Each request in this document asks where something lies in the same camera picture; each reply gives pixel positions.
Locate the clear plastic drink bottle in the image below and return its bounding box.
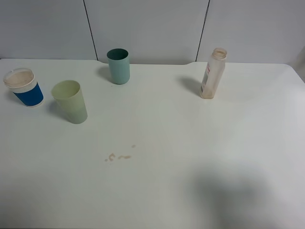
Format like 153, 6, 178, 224
200, 48, 227, 99

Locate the blue sleeved clear cup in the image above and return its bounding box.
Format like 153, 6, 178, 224
3, 68, 44, 107

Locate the teal plastic cup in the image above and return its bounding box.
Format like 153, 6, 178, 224
107, 48, 130, 84

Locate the pale yellow plastic cup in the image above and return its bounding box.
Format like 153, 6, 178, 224
51, 80, 88, 124

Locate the brown spill stain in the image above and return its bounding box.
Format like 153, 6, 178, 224
104, 153, 132, 162

